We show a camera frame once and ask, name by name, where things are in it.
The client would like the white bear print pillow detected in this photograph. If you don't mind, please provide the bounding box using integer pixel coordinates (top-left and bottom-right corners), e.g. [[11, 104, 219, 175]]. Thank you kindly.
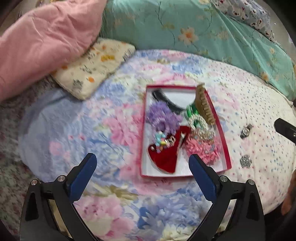
[[211, 0, 275, 42]]

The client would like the teal floral pillow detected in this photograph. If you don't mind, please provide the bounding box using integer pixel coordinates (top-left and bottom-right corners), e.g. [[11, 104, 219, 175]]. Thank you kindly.
[[100, 1, 295, 101]]

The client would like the colorful bead hair clip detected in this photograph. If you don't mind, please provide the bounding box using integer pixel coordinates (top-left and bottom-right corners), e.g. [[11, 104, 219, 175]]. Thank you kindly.
[[154, 131, 168, 153]]

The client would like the red white shallow box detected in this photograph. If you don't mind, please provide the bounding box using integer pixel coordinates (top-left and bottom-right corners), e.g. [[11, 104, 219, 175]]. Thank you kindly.
[[139, 84, 232, 178]]

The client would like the tan claw hair clip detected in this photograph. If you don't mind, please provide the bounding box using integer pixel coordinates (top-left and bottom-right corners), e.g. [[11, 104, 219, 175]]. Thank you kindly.
[[194, 83, 215, 125]]

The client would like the green braided hair band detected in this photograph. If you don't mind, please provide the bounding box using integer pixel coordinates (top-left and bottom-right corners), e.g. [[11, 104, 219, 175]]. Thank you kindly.
[[184, 104, 201, 128]]

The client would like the purple fluffy scrunchie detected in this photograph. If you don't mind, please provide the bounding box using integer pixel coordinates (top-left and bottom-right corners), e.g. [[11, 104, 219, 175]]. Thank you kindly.
[[146, 101, 183, 135]]

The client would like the pink fluffy scrunchie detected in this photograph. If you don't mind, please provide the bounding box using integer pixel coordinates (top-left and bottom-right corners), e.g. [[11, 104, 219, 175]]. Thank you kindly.
[[185, 137, 222, 165]]

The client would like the silver rhinestone brooch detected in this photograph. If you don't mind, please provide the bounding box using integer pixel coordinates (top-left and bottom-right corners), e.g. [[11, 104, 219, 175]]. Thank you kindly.
[[240, 155, 252, 169]]

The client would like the pink blanket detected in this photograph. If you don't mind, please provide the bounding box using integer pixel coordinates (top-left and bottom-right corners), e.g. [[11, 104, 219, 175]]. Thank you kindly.
[[1, 1, 107, 100]]

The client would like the black hair comb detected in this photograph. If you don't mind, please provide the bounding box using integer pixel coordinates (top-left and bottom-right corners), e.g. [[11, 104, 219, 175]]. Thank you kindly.
[[152, 89, 185, 114]]

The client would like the silver wrist watch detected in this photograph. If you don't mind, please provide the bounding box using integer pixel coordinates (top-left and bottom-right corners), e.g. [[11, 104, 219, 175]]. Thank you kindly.
[[240, 124, 253, 139]]

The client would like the rhinestone hair clip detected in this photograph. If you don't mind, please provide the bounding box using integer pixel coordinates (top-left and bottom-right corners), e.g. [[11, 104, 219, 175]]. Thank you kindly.
[[165, 133, 186, 148]]

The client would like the red velvet bow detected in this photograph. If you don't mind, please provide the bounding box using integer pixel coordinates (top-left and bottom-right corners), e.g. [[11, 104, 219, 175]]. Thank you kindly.
[[147, 126, 191, 174]]

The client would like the pearl bead bracelet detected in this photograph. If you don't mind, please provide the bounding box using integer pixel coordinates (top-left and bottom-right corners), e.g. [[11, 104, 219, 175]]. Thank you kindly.
[[187, 114, 216, 141]]

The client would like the cartoon print cream pillow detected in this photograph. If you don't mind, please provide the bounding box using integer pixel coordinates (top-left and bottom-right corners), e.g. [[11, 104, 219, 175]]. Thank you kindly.
[[51, 38, 135, 100]]

